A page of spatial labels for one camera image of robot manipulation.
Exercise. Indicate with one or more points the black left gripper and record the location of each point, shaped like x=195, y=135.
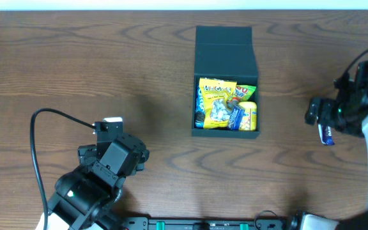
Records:
x=86, y=153

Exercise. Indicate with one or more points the green Haribo gummy candy bag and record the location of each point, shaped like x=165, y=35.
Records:
x=241, y=94

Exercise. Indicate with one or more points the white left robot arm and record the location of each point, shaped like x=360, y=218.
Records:
x=84, y=198

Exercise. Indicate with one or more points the black gift box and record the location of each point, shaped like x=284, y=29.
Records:
x=225, y=53

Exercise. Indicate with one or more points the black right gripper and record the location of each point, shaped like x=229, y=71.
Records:
x=318, y=112

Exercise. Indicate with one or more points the yellow snack nut bag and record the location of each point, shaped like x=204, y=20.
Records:
x=215, y=93

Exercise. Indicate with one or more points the blue Eclipse mint box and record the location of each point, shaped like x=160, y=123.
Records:
x=236, y=117

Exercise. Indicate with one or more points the blue Dairy Milk chocolate bar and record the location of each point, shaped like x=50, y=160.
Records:
x=325, y=134

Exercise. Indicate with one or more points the yellow candy bottle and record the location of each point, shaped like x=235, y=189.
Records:
x=249, y=119

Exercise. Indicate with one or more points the blue Oreo cookie pack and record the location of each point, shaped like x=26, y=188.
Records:
x=199, y=115

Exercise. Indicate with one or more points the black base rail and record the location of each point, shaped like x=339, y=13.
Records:
x=143, y=223

